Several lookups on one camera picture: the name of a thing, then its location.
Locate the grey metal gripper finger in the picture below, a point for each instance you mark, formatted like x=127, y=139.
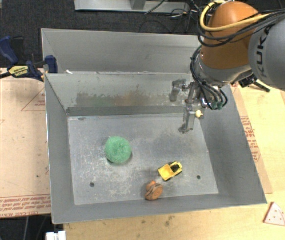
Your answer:
x=188, y=120
x=175, y=91

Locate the brown wooden toy snail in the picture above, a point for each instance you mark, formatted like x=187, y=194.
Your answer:
x=154, y=191

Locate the brown cardboard board red print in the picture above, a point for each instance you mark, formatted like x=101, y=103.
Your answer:
x=22, y=139

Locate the grey metal bin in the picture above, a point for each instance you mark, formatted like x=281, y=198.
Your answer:
x=137, y=189

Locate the pink triangular sanding pad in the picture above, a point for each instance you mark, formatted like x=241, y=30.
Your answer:
x=276, y=215

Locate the green round scouring pad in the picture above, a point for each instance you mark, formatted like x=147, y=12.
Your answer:
x=118, y=150

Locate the yellow toy truck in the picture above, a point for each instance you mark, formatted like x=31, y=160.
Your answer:
x=168, y=172

